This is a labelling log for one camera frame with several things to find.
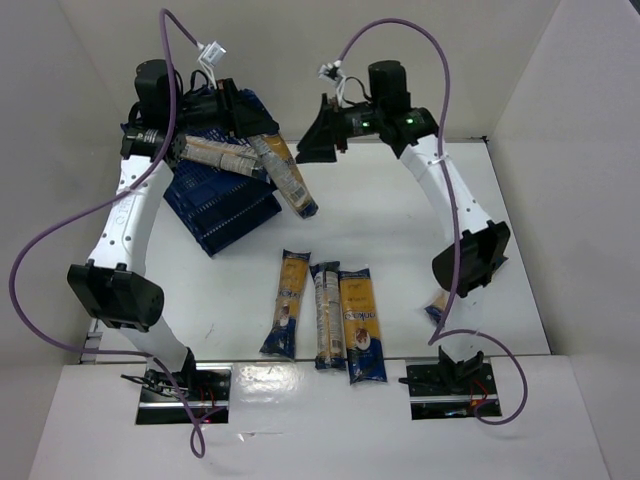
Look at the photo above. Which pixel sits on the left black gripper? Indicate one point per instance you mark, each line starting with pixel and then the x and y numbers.
pixel 230 107

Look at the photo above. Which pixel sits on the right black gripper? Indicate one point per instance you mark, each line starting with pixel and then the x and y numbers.
pixel 331 122

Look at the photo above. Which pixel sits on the grasped blue yellow spaghetti bag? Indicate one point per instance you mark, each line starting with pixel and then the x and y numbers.
pixel 276 158

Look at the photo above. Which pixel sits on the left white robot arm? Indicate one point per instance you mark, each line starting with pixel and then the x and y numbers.
pixel 111 284

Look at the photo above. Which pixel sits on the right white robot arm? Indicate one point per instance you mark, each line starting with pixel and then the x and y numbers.
pixel 475 243

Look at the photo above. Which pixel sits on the pasta bag in tray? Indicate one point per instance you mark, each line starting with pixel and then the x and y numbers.
pixel 238 159

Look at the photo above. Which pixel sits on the blue stacked plastic trays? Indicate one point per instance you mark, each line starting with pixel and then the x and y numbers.
pixel 216 206

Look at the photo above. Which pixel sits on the far right spaghetti bag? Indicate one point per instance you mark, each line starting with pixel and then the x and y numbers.
pixel 437 305

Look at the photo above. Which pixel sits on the left spaghetti bag on table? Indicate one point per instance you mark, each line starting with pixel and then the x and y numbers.
pixel 281 339

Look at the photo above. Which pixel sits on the middle dark spaghetti bag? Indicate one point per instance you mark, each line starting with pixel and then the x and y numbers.
pixel 329 327

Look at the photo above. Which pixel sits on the wide yellow spaghetti bag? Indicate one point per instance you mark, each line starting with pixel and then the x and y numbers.
pixel 364 351

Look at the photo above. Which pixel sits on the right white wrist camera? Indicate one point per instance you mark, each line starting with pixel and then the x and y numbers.
pixel 332 73

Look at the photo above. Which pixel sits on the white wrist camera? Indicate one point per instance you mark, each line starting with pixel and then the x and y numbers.
pixel 209 56
pixel 332 73

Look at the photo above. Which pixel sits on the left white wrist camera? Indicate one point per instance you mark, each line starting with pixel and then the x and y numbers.
pixel 209 56

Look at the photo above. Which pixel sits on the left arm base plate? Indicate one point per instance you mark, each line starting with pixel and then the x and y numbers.
pixel 209 401

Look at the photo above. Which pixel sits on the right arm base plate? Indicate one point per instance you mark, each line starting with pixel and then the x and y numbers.
pixel 430 398

